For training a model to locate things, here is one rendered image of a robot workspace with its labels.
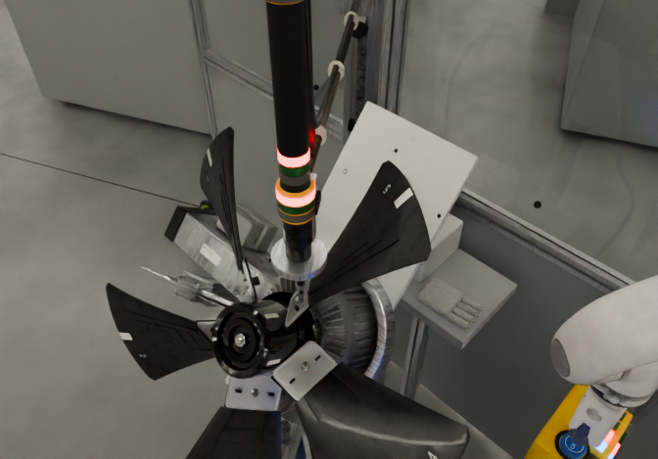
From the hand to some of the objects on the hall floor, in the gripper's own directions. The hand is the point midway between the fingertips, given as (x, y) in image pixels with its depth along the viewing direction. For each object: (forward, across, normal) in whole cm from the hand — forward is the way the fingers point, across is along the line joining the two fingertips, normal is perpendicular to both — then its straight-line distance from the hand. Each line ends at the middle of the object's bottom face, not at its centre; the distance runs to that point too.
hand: (582, 432), depth 89 cm
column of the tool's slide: (+113, -34, -77) cm, 141 cm away
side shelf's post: (+113, -30, -48) cm, 126 cm away
